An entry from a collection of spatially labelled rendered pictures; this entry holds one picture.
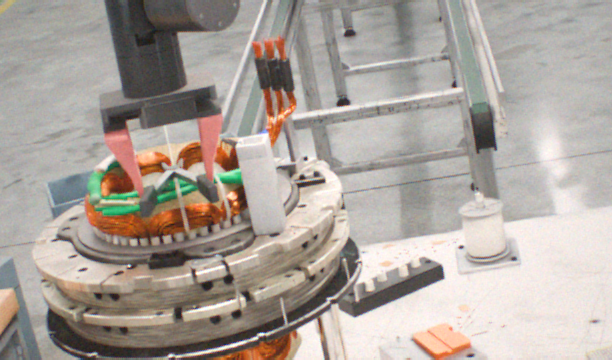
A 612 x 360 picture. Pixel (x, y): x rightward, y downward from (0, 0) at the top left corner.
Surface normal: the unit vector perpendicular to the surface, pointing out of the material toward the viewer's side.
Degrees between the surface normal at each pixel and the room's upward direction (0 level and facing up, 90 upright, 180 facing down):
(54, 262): 0
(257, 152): 90
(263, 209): 90
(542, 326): 0
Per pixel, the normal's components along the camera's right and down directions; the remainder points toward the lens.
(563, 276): -0.18, -0.93
